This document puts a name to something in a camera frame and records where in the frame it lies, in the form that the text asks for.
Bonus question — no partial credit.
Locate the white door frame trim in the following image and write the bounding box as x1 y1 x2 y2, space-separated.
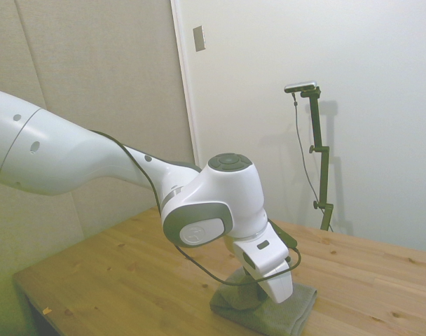
170 0 202 169

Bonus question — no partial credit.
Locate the dark wrist-mounted camera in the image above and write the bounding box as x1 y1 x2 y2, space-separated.
270 222 298 250

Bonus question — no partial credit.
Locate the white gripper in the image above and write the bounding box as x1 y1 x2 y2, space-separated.
232 223 294 305

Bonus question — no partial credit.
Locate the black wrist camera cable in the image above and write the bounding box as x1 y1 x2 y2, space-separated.
89 129 303 287

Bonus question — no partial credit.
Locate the silver exterior camera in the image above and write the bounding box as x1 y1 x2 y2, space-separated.
284 80 320 94

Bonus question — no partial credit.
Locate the grey wall switch plate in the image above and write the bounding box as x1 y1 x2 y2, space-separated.
192 25 207 53

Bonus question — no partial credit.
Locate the dark green camera stand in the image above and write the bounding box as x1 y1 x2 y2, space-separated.
299 86 335 232

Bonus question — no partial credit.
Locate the grey terry towel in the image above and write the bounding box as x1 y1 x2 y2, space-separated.
209 267 319 336

